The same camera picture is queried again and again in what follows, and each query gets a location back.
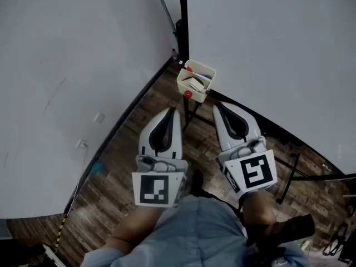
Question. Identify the black tripod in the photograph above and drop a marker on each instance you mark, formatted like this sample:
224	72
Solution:
340	241

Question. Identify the red capped marker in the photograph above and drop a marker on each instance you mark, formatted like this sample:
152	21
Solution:
189	68

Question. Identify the white whiteboard box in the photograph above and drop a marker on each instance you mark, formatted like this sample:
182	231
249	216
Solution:
192	94

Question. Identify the green stick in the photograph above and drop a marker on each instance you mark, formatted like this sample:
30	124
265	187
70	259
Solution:
167	15

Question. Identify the large whiteboard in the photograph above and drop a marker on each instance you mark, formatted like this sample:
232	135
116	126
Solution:
272	51

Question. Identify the person's right forearm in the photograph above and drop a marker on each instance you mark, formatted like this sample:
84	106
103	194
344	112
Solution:
258	208

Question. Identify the white black felt eraser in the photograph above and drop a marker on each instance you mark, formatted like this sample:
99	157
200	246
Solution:
196	87

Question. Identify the black shoe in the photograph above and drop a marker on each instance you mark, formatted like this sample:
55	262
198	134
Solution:
197	182

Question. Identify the red round magnet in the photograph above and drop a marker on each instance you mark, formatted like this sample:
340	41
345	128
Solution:
188	94

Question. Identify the teal cloth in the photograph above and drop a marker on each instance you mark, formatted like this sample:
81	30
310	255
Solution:
97	168

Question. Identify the person's left forearm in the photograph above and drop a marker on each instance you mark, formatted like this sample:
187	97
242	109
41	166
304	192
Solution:
133	227

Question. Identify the black whiteboard stand frame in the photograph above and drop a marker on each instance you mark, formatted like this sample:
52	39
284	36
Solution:
183	24

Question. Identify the blue marker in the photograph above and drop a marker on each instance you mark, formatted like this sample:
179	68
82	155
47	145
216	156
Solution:
206	76

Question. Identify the white wall socket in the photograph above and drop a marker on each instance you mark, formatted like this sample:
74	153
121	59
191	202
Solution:
99	117
82	143

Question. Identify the small bottle with red cap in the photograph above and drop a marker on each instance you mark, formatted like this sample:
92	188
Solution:
174	55

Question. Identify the light blue shirt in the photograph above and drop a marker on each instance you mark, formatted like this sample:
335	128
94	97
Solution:
194	238

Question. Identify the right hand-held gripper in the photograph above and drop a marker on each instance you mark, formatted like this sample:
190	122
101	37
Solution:
254	171

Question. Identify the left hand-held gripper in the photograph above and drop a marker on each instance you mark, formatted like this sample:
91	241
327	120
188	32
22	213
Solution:
160	188

